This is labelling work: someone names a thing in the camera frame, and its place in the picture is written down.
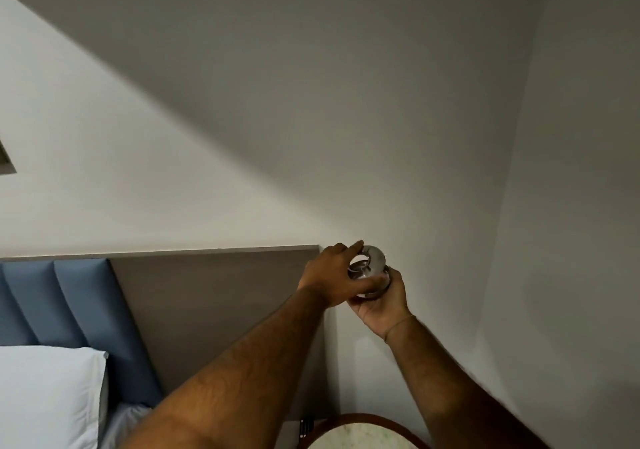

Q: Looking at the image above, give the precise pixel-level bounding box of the round wood-rimmed side table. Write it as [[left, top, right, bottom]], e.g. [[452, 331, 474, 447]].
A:
[[297, 413, 432, 449]]

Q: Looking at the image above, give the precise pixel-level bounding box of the round silver metal fixture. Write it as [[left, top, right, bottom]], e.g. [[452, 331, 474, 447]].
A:
[[347, 245, 390, 298]]

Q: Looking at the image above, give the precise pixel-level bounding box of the person's left forearm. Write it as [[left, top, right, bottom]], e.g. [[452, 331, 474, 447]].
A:
[[119, 286, 332, 449]]

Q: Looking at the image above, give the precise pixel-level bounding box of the white pillow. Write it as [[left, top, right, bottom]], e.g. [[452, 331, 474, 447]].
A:
[[0, 346, 110, 449]]

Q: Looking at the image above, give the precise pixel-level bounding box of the person's right forearm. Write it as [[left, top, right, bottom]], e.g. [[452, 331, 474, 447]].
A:
[[385, 316, 552, 449]]

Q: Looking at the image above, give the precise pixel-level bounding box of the wall frame corner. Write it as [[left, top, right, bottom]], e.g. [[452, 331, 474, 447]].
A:
[[0, 139, 18, 177]]

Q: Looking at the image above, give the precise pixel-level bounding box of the thin thread bracelet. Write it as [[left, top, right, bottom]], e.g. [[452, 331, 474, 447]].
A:
[[384, 314, 417, 343]]

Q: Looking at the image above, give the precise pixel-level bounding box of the blue padded headboard cushion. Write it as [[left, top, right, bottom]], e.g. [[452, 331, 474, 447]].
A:
[[0, 258, 164, 408]]

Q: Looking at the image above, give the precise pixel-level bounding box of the white bed sheet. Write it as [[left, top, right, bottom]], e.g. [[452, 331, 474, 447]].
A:
[[99, 402, 154, 449]]

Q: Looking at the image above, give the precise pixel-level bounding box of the person's right hand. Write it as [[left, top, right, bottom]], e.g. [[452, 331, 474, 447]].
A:
[[346, 266, 416, 342]]

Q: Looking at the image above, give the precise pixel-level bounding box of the grey wooden headboard panel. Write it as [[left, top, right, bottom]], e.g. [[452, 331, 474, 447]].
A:
[[0, 245, 342, 420]]

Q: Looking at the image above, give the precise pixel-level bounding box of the person's left hand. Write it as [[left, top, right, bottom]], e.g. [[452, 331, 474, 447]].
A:
[[297, 240, 388, 309]]

